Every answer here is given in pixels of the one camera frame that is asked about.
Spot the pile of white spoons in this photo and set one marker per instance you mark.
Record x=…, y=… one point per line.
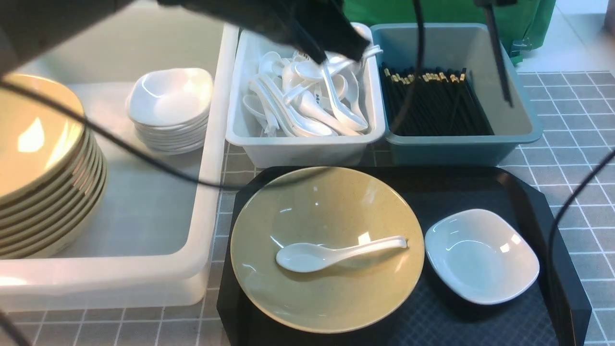
x=283, y=97

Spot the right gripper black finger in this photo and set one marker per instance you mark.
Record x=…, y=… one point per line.
x=497, y=52

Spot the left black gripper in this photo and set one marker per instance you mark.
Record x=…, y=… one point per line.
x=314, y=27

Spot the large white plastic tub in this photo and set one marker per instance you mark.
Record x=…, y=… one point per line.
x=147, y=243

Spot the blue-grey chopstick bin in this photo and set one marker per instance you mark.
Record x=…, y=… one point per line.
x=457, y=46

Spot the yellow noodle bowl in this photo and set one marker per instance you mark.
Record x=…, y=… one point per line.
x=332, y=207

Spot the white soup spoon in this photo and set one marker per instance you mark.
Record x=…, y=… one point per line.
x=309, y=258

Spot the white square sauce dish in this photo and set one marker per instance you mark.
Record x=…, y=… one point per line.
x=481, y=257

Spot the white spoon bin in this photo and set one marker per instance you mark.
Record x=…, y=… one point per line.
x=329, y=152

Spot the green cloth backdrop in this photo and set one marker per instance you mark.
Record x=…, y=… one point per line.
x=522, y=27

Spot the stack of yellow bowls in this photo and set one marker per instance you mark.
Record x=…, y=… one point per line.
x=53, y=177

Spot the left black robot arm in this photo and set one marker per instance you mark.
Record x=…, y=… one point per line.
x=32, y=27

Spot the black serving tray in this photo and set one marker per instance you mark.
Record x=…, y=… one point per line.
x=554, y=311

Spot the pile of black chopsticks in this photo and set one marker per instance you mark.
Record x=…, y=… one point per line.
x=437, y=102

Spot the stack of white dishes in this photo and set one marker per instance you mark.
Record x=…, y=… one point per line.
x=170, y=109

